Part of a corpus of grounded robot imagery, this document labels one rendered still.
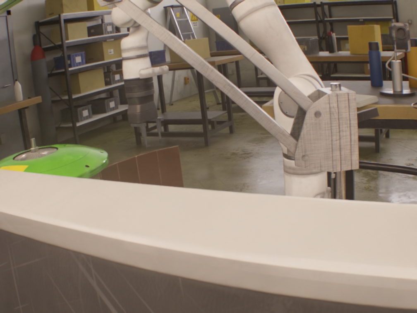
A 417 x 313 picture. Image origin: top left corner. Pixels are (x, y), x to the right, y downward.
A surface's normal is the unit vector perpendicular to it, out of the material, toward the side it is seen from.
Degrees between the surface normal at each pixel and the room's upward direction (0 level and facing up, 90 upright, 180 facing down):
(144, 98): 99
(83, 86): 90
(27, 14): 90
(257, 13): 81
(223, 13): 90
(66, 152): 11
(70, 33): 90
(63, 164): 21
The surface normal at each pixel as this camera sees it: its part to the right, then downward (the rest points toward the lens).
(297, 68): -0.44, 0.46
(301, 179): -0.34, 0.29
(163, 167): 0.39, 0.21
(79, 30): 0.87, 0.04
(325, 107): 0.02, 0.27
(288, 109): -0.61, 0.34
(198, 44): 0.73, 0.11
